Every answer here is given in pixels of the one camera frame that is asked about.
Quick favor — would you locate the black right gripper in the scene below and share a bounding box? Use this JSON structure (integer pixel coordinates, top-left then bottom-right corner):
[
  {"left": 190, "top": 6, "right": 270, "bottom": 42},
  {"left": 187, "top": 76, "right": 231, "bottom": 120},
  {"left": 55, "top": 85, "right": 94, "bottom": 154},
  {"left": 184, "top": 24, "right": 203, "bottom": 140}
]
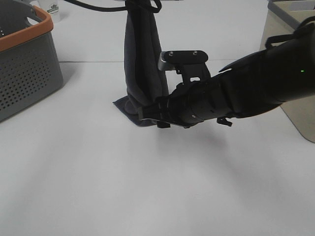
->
[{"left": 138, "top": 83, "right": 204, "bottom": 129}]

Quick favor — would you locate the dark grey towel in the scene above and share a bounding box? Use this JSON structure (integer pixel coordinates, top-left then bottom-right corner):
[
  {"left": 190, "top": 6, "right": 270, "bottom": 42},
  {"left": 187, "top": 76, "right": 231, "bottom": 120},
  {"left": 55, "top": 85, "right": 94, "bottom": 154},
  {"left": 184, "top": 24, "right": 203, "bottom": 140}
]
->
[{"left": 114, "top": 0, "right": 169, "bottom": 128}]

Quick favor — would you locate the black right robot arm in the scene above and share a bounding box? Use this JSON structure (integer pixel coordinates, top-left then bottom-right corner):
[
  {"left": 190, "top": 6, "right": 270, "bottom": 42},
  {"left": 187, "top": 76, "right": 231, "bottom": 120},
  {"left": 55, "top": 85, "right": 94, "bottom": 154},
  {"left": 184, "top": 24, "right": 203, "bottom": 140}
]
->
[{"left": 138, "top": 16, "right": 315, "bottom": 128}]

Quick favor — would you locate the beige storage bin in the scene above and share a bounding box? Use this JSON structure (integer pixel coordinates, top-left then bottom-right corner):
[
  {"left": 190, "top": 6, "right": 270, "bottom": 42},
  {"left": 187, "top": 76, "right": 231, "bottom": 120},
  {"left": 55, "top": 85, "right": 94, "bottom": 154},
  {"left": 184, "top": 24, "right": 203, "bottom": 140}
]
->
[{"left": 259, "top": 0, "right": 315, "bottom": 143}]

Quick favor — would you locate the grey basket with orange rim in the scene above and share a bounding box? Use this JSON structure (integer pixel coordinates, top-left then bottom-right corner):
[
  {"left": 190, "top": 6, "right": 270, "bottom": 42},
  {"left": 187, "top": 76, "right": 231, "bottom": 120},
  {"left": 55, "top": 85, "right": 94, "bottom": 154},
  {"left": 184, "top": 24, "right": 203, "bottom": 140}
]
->
[{"left": 0, "top": 0, "right": 63, "bottom": 121}]

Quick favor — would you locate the white cup with green logo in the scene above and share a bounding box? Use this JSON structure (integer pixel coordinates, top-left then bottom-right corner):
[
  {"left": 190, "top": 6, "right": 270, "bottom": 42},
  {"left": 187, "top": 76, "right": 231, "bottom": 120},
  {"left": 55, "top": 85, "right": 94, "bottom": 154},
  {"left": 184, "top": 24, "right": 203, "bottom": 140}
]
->
[{"left": 37, "top": 0, "right": 61, "bottom": 23}]

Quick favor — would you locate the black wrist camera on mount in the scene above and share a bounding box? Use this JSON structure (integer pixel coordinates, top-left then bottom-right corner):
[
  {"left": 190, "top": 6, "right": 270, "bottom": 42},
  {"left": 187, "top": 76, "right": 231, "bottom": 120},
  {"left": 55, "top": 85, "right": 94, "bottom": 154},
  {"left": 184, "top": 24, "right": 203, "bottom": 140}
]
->
[{"left": 157, "top": 50, "right": 211, "bottom": 84}]

